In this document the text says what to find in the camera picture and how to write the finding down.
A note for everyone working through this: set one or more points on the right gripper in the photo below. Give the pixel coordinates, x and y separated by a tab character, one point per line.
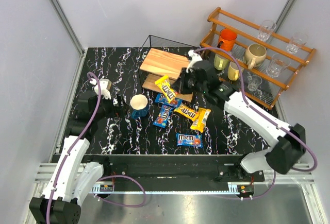
184	81

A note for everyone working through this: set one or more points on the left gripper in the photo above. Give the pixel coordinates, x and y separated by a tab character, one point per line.
116	103

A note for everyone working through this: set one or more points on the yellow M&M bag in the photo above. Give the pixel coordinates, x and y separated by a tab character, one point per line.
187	112
165	86
200	123

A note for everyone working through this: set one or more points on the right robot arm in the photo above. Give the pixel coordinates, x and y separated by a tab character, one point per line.
286	142

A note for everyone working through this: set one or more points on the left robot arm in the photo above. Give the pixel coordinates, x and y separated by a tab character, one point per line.
61	200

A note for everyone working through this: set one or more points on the green mug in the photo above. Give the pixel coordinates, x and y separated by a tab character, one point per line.
220	63

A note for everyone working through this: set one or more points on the blue ceramic mug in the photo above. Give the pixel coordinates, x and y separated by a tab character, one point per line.
140	106

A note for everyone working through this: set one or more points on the yellow mug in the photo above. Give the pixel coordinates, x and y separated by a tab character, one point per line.
234	71

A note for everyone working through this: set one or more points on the blue M&M bag upper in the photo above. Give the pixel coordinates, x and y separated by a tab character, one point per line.
160	98

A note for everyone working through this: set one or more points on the blue m&m bag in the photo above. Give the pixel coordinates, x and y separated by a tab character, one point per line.
163	116
160	98
189	140

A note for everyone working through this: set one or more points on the orange mug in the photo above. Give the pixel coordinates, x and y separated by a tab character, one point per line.
226	39

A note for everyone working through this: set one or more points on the clear glass lower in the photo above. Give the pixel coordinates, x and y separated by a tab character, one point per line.
254	82

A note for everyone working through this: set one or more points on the clear glass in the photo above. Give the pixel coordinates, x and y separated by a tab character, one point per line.
254	82
297	41
277	65
266	29

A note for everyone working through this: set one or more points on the blue M&M bag centre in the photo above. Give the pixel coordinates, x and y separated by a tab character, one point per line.
163	116

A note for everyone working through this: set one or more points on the beige mug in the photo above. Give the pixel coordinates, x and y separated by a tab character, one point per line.
254	55

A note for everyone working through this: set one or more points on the blue M&M bag front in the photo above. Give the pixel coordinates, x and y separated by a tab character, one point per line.
189	140

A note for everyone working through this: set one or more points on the wooden cup rack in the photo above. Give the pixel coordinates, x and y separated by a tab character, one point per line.
270	89

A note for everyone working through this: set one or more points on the clear glass middle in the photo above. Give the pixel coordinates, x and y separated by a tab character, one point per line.
277	65

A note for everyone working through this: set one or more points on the clear glass top left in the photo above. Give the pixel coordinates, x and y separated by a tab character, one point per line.
266	29

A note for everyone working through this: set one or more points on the clear glass top right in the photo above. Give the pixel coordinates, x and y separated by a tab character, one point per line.
297	41

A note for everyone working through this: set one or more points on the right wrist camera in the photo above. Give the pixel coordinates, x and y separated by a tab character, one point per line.
193	58

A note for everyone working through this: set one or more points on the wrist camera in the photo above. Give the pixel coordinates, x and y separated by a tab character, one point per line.
105	85
193	58

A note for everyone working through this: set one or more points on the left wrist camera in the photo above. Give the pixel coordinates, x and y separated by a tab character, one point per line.
105	85

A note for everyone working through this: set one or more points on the two-tier wood wire shelf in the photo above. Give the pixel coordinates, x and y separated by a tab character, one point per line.
164	57

